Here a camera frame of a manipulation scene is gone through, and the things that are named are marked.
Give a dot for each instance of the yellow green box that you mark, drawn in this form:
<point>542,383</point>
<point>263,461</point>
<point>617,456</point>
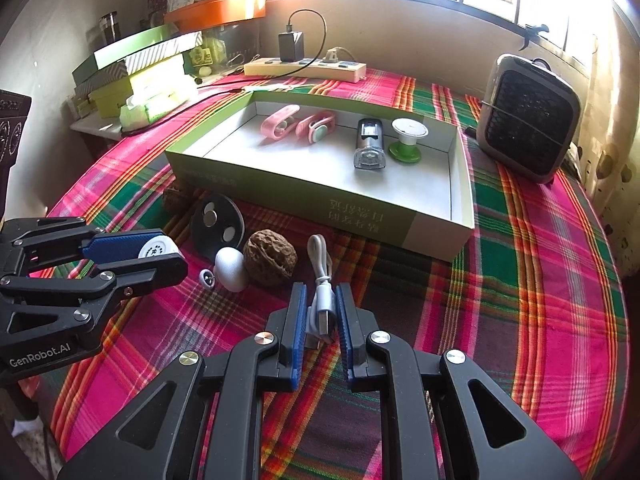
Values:
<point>161,79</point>

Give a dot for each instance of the small grey black heater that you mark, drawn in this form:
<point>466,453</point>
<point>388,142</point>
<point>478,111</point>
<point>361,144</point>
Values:
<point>528,117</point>

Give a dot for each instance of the black window hook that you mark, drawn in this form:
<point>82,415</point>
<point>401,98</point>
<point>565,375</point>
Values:
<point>531,32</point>

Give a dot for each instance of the black disc with magnets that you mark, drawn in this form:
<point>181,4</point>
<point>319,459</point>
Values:
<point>216,223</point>

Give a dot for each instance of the black clear lighter device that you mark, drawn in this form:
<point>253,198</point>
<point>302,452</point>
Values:
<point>369,153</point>

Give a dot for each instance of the white plug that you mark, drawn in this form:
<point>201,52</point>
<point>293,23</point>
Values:
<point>333,55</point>

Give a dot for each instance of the brown walnut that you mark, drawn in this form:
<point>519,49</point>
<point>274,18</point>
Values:
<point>178,197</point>
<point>269,258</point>

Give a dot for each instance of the black charger adapter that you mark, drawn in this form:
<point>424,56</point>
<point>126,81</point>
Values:
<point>291,45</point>

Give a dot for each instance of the green white spool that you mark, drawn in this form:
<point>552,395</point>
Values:
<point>405,148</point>

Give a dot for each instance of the plaid pink green cloth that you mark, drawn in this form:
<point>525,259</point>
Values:
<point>533,298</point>

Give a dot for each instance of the orange tray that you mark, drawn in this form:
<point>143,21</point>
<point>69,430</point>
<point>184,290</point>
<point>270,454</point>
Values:
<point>207,14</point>

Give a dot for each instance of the heart pattern curtain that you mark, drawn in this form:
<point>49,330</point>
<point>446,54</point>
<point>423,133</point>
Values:
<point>608,139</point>

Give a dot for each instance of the white mushroom knob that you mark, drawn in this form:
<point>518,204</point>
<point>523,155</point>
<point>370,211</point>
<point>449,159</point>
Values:
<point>229,271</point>

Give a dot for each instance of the green white striped box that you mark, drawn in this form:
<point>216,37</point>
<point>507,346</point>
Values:
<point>131,55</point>

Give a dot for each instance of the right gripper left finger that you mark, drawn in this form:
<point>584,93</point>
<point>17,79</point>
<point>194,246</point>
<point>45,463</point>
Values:
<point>200,417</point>

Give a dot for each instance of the beige power strip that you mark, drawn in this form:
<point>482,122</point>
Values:
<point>273,67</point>

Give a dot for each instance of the green tissue pack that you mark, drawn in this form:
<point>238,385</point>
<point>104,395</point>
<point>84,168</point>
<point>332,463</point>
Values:
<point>135,116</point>

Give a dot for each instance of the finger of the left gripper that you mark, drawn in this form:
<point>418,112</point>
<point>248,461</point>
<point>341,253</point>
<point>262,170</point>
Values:
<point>128,278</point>
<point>120,247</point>

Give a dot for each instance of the green white cardboard box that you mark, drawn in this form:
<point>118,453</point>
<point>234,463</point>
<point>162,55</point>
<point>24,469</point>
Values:
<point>426,207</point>

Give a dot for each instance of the pink clip plain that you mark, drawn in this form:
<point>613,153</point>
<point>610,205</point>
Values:
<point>281,123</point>

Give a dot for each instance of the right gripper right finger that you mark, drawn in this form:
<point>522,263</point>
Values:
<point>442,417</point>

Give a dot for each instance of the white round cap jar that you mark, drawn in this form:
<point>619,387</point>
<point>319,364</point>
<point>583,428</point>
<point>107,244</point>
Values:
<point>160,245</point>

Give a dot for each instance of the pink clip with green pad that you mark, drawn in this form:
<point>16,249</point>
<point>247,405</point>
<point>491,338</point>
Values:
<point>316,126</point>

